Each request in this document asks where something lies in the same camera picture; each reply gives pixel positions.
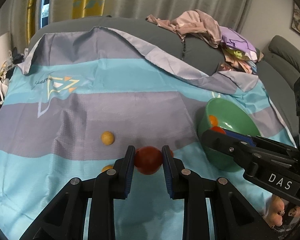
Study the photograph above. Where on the floral cloth pile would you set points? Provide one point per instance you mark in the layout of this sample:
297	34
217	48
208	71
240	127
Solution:
240	60

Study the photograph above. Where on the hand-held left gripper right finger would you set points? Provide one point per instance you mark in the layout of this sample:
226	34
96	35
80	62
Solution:
168	180

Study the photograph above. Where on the green bowl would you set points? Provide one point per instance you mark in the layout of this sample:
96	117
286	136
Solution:
230	115

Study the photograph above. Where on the grey sofa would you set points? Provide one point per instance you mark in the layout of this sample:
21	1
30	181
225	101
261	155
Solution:
287	55

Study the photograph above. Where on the yellow-orange fruit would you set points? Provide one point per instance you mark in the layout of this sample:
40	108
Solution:
107	168

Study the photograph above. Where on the window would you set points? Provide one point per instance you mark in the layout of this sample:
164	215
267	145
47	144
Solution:
45	5

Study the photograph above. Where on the pile of bags and clothes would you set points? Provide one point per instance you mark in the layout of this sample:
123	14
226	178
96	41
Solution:
12	62

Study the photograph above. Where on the small beige fruit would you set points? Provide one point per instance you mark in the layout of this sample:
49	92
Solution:
107	138

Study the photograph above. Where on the dark grey quilt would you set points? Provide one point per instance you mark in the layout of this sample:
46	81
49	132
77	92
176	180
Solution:
202	52

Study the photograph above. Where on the orange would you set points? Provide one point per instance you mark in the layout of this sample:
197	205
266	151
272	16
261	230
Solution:
212	120

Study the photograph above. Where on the blue and grey striped blanket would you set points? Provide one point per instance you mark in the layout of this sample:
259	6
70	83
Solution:
65	120

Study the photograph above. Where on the purple cloth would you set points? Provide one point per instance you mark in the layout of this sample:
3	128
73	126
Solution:
236	41

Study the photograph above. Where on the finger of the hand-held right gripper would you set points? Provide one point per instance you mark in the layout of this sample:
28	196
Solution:
270	148
227	147

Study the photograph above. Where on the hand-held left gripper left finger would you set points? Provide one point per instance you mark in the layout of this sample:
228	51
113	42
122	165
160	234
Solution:
128	180

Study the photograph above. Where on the pink cloth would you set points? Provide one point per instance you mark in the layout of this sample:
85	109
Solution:
197	23

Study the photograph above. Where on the white cylinder lamp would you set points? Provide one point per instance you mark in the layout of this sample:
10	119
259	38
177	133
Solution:
2	51

